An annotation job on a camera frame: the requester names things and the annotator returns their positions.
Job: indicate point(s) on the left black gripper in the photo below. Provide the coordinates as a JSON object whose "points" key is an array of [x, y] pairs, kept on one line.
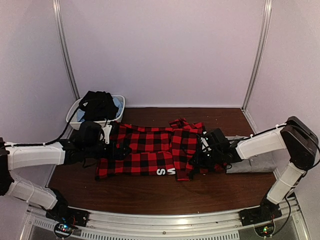
{"points": [[113, 156]]}

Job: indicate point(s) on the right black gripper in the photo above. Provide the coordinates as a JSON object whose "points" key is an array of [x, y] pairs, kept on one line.
{"points": [[198, 162]]}

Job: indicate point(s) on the red black plaid shirt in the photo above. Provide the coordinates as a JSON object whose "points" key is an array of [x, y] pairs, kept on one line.
{"points": [[155, 151]]}

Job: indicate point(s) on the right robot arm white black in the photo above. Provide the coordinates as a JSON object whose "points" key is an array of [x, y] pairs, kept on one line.
{"points": [[292, 139]]}

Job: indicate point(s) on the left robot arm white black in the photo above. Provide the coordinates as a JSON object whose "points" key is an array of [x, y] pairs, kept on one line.
{"points": [[61, 152]]}

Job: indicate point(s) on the light blue shirt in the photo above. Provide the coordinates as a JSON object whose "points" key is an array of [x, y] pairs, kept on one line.
{"points": [[119, 102]]}

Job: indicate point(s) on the folded grey button shirt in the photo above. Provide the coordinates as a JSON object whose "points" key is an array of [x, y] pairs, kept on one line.
{"points": [[262, 163]]}

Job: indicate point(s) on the black shirt in basket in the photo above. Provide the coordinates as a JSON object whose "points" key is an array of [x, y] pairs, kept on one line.
{"points": [[98, 106]]}

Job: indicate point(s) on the left circuit board with leds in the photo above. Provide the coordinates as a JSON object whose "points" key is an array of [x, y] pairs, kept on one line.
{"points": [[62, 230]]}

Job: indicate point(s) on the circuit board with leds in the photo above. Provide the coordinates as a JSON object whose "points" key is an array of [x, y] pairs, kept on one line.
{"points": [[264, 230], [62, 230]]}

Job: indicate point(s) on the right circuit board with leds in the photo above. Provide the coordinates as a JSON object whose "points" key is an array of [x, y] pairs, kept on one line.
{"points": [[264, 230]]}

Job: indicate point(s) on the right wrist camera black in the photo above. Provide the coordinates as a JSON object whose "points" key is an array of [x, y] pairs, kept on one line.
{"points": [[214, 140]]}

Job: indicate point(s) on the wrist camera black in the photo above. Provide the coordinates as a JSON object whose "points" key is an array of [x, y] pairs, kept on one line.
{"points": [[214, 140], [91, 134]]}

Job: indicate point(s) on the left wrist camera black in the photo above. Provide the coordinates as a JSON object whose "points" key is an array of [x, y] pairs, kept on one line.
{"points": [[91, 134]]}

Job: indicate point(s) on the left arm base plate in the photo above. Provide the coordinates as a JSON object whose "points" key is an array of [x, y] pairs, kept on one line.
{"points": [[70, 216]]}

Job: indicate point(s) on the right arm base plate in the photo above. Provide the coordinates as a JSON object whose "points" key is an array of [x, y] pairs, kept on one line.
{"points": [[260, 214]]}

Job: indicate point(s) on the front aluminium rail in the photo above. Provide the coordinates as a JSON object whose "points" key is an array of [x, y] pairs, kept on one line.
{"points": [[221, 225]]}

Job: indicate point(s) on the left aluminium frame post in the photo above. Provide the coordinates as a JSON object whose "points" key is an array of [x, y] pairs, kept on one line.
{"points": [[64, 47]]}

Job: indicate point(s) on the aluminium frame post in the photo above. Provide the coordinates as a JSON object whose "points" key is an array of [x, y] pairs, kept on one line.
{"points": [[264, 30], [64, 47]]}

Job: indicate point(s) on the right aluminium frame post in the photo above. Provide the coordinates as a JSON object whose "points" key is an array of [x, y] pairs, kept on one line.
{"points": [[264, 30]]}

